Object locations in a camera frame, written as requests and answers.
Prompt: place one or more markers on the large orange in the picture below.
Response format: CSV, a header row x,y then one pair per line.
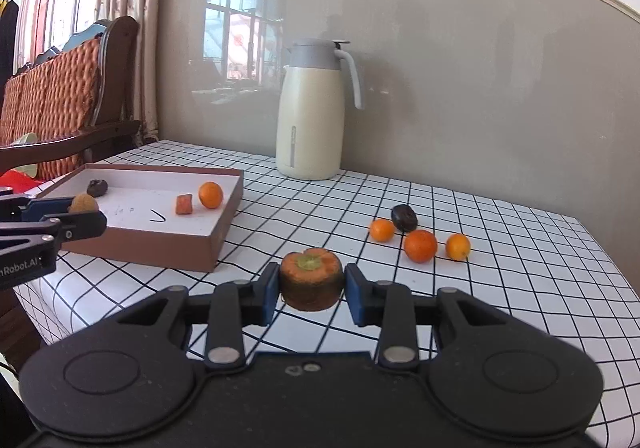
x,y
420,246

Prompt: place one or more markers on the brown cardboard box white inside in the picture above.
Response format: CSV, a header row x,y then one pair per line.
x,y
140,218

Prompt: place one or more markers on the orange woven sofa cushion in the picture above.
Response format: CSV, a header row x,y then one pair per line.
x,y
60,102
12,107

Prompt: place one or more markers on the red object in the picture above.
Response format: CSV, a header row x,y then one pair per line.
x,y
17,180

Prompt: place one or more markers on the pale green object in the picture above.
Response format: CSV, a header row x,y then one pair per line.
x,y
26,140

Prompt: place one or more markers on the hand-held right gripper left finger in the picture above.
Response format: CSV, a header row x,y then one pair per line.
x,y
270,293

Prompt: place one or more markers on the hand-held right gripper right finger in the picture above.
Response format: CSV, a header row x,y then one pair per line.
x,y
356,295

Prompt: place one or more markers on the brown round fruit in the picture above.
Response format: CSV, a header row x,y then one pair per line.
x,y
97,188

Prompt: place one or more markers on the wooden sofa orange cushions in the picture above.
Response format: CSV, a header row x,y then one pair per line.
x,y
117,77

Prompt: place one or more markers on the beige embroidered curtain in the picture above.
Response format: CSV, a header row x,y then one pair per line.
x,y
130,2

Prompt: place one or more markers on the black hanging garment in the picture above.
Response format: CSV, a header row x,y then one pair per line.
x,y
6,37

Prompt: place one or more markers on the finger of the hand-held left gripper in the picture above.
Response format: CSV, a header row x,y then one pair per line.
x,y
82,225
47,208

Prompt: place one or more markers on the small orange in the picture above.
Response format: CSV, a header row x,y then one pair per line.
x,y
382,230

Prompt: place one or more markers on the brown persimmon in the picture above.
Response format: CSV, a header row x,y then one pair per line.
x,y
311,280

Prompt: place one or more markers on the tan longan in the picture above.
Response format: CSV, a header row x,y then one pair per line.
x,y
83,203

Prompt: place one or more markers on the cream thermos jug grey lid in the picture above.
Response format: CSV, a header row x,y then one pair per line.
x,y
310,127

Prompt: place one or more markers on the dark purple round fruit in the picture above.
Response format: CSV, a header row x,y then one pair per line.
x,y
404,218

